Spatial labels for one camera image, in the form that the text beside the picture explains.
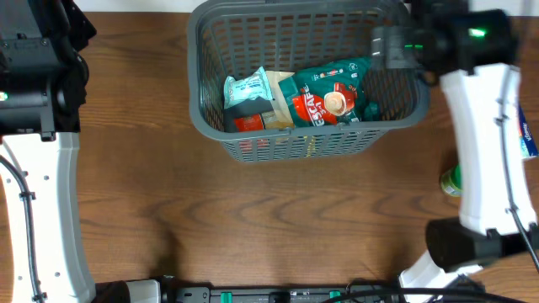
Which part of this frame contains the orange pasta package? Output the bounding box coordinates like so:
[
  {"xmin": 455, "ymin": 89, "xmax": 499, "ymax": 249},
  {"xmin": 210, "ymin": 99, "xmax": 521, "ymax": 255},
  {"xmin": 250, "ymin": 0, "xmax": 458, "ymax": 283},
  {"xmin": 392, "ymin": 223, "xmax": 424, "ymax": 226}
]
[{"xmin": 233, "ymin": 109, "xmax": 291, "ymax": 133}]

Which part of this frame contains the beige paper pouch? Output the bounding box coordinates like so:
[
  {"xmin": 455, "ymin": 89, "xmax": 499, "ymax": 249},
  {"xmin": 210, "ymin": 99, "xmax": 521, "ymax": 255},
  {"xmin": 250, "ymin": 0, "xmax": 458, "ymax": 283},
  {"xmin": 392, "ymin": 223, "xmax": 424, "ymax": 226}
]
[{"xmin": 266, "ymin": 71, "xmax": 294, "ymax": 126}]

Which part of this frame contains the light blue wipes packet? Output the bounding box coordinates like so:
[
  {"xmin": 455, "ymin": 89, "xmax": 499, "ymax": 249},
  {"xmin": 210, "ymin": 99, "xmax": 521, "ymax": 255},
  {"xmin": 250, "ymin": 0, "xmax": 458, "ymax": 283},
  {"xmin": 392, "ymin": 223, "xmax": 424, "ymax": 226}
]
[{"xmin": 223, "ymin": 66, "xmax": 273, "ymax": 109}]

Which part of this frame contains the green coffee bag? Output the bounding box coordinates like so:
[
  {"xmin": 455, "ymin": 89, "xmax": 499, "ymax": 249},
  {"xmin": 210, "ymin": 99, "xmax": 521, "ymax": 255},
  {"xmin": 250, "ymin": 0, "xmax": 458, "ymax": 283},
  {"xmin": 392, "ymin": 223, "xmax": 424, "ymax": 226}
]
[{"xmin": 278, "ymin": 57, "xmax": 371, "ymax": 127}]

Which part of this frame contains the green lid jar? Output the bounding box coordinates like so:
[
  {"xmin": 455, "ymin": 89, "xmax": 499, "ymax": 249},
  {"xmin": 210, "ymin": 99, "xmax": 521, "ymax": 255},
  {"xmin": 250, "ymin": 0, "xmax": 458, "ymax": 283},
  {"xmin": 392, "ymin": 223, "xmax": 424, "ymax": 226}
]
[{"xmin": 440, "ymin": 165, "xmax": 462, "ymax": 197}]

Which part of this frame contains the tissue pack multipack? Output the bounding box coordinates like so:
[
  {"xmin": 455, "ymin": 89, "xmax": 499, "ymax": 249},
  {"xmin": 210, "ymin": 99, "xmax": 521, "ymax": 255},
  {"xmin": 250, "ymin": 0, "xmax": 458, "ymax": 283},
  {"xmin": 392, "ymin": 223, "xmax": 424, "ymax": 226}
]
[{"xmin": 518, "ymin": 107, "xmax": 538, "ymax": 160}]

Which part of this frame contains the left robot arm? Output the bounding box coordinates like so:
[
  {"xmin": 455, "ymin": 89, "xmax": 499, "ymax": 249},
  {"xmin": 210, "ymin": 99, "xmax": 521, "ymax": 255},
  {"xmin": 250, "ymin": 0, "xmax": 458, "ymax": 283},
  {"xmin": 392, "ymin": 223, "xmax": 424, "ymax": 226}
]
[{"xmin": 1, "ymin": 0, "xmax": 161, "ymax": 303}]

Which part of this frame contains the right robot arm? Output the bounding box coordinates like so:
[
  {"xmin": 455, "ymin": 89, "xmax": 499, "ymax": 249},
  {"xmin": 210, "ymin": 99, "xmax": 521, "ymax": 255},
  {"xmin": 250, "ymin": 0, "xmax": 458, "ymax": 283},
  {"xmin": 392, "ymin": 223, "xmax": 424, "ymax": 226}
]
[{"xmin": 398, "ymin": 1, "xmax": 538, "ymax": 302}]

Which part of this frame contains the grey plastic basket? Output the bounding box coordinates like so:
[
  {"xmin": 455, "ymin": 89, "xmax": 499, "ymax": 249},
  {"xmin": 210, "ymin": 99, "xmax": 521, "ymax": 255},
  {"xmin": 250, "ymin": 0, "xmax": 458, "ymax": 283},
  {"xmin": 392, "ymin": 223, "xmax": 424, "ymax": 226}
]
[{"xmin": 188, "ymin": 0, "xmax": 430, "ymax": 162}]

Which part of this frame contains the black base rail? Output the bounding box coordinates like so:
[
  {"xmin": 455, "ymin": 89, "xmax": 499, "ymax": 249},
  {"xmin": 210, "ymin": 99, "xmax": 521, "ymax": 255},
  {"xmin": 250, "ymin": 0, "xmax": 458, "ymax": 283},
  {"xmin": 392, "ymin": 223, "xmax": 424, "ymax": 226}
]
[{"xmin": 162, "ymin": 284, "xmax": 488, "ymax": 303}]

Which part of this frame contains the right black cable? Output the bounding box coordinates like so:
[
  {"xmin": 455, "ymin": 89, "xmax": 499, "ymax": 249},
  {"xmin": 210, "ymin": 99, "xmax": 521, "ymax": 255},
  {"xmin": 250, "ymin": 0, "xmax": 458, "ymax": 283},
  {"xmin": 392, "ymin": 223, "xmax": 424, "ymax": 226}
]
[{"xmin": 496, "ymin": 62, "xmax": 539, "ymax": 274}]

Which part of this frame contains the black cable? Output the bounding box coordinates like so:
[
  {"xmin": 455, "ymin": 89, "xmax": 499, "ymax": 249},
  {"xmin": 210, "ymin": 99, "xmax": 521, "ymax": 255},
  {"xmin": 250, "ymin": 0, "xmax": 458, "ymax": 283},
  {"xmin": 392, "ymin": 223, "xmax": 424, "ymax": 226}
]
[
  {"xmin": 0, "ymin": 153, "xmax": 47, "ymax": 303},
  {"xmin": 496, "ymin": 62, "xmax": 539, "ymax": 274}
]

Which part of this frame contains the left black cable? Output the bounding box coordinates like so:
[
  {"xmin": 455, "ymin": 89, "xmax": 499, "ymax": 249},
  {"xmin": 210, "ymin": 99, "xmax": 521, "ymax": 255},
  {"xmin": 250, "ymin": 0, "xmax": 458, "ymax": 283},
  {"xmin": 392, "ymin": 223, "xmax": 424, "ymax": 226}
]
[{"xmin": 0, "ymin": 153, "xmax": 47, "ymax": 303}]

